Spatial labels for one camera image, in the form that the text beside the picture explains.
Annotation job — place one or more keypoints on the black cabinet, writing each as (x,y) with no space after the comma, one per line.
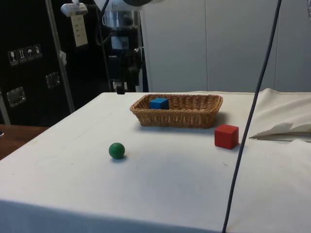
(29,80)

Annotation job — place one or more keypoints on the blue cube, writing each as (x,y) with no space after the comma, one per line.
(158,104)

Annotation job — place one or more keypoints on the pale grey locker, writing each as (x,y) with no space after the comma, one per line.
(238,48)
(294,43)
(175,48)

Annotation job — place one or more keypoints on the wicker basket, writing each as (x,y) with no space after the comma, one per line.
(179,116)

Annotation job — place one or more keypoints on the green ball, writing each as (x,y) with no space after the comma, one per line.
(116,151)

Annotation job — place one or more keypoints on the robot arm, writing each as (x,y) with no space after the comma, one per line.
(143,2)

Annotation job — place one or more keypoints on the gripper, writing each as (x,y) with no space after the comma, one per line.
(121,42)

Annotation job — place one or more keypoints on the red cube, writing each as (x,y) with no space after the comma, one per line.
(224,137)

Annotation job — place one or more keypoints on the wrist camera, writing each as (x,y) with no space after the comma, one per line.
(74,9)

